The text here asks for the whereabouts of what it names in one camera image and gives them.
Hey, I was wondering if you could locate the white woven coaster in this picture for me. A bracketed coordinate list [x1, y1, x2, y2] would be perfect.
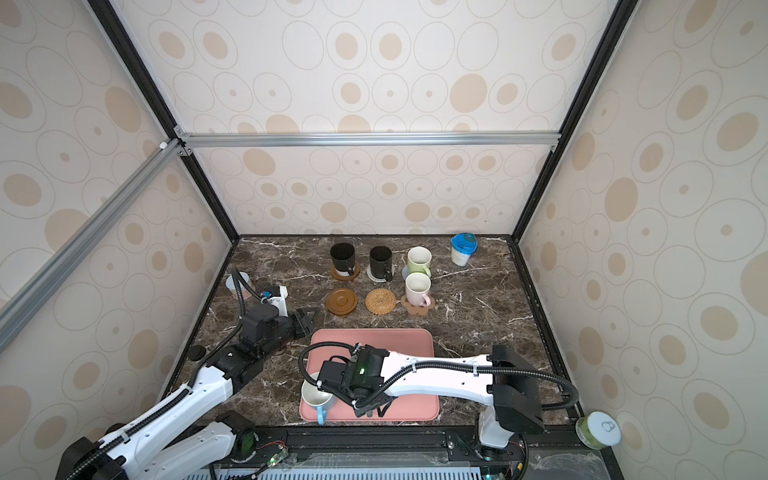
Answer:
[366, 268, 391, 283]

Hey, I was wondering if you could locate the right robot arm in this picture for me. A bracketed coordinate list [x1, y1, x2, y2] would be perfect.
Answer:
[298, 341, 579, 450]

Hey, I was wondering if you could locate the white cup blue lid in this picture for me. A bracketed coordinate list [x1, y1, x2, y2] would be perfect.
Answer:
[451, 233, 478, 267]

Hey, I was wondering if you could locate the paw-shaped wooden coaster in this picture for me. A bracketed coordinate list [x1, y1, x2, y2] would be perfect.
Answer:
[400, 296, 435, 317]

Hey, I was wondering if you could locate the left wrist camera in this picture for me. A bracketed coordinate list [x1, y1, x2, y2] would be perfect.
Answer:
[261, 285, 288, 317]

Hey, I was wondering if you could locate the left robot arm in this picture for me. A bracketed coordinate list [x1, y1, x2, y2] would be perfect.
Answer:
[56, 303, 319, 479]

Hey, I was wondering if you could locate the small jar dark lid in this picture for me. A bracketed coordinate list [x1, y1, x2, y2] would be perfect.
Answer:
[186, 344, 207, 362]

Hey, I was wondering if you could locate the horizontal aluminium bar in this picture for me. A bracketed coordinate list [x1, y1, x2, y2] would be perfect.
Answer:
[181, 131, 561, 148]

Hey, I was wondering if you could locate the diagonal aluminium bar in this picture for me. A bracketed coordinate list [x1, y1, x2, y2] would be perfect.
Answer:
[1, 139, 182, 349]

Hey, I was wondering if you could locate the rattan coaster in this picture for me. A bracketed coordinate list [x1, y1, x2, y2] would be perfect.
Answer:
[365, 288, 397, 315]

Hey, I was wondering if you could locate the dark wooden coaster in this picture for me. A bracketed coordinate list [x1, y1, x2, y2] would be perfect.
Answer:
[331, 264, 360, 282]

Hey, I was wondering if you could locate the green can white lid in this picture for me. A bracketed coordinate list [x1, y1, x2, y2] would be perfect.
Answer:
[575, 411, 622, 450]

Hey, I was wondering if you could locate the black mug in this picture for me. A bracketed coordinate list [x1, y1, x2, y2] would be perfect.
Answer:
[368, 245, 393, 280]
[330, 242, 357, 277]

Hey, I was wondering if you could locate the green mug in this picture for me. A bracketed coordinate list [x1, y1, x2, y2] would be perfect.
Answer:
[406, 246, 432, 277]

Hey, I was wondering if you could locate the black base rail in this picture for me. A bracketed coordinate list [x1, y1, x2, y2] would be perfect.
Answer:
[191, 425, 623, 479]

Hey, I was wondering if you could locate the white mug blue handle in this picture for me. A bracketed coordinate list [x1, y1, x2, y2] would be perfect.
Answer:
[301, 380, 337, 426]

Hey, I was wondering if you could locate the white mug pink handle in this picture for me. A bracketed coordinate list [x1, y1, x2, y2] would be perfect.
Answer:
[405, 272, 433, 308]

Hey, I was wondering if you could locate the pink tray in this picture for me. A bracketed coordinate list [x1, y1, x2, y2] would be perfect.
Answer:
[299, 327, 441, 424]

